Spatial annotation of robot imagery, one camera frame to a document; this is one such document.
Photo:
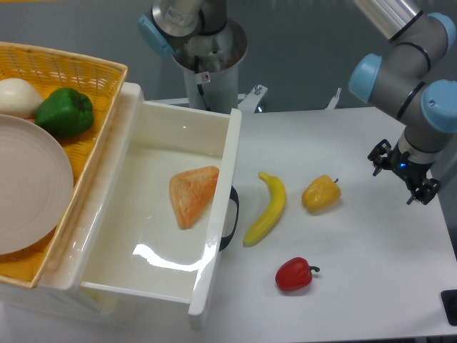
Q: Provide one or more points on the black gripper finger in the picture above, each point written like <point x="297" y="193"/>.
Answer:
<point x="422" y="188"/>
<point x="380" y="157"/>

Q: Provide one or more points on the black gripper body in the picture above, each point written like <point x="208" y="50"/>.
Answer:
<point x="410" y="164"/>

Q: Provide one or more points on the black drawer handle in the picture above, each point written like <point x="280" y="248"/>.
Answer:
<point x="231" y="220"/>

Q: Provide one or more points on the white top drawer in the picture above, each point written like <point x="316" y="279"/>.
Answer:
<point x="141" y="254"/>

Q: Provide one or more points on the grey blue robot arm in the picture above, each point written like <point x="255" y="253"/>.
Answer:
<point x="393" y="84"/>

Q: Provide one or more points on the white drawer cabinet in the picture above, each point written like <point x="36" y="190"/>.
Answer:
<point x="59" y="290"/>

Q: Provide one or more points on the yellow bell pepper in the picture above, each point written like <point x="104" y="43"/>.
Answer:
<point x="320" y="194"/>

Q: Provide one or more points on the yellow banana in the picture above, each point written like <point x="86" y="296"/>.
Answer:
<point x="272" y="213"/>

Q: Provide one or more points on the black object at edge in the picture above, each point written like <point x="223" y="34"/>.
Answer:
<point x="449" y="300"/>

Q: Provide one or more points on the red bell pepper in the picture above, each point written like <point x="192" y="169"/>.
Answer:
<point x="295" y="274"/>

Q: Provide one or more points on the triangular toast bread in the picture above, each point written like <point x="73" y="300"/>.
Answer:
<point x="190" y="192"/>

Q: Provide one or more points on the yellow woven basket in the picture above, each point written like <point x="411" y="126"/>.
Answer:
<point x="48" y="70"/>

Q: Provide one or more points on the green bell pepper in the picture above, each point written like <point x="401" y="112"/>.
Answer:
<point x="66" y="112"/>

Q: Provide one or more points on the beige round plate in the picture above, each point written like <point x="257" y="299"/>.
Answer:
<point x="36" y="183"/>

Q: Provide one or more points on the white onion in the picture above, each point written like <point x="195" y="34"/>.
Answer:
<point x="19" y="98"/>

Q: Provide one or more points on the white table bracket right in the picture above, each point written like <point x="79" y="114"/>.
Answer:
<point x="334" y="100"/>

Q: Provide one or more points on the white table bracket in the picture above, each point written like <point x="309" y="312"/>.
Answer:
<point x="252" y="102"/>
<point x="334" y="100"/>

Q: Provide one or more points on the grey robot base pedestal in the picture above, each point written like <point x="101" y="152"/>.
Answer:
<point x="210" y="67"/>

